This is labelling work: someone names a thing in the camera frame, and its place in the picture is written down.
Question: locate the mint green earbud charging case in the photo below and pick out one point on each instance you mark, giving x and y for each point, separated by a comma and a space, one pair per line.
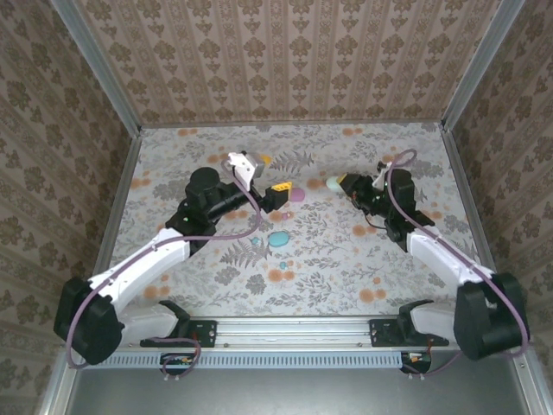
332, 186

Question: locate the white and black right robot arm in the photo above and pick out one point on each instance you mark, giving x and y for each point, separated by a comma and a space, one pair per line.
445, 255

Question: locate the pink earbud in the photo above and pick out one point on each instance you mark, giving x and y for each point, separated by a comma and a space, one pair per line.
286, 214

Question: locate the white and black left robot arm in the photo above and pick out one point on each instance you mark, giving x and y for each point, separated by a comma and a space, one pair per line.
142, 263

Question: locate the blue earbud charging case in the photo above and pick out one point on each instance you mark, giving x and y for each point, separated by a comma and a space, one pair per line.
278, 240

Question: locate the aluminium frame post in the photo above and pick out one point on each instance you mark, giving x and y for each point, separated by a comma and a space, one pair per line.
479, 65
99, 69

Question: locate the aluminium side rail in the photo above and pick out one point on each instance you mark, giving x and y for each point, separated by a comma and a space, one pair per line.
125, 181
474, 216

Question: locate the black wiring box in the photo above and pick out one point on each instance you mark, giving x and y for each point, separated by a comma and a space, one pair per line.
177, 363
417, 362

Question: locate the pink earbud charging case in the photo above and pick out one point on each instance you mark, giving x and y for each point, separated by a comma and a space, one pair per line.
298, 195

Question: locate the aluminium mounting rail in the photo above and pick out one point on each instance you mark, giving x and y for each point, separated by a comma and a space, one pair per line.
294, 333

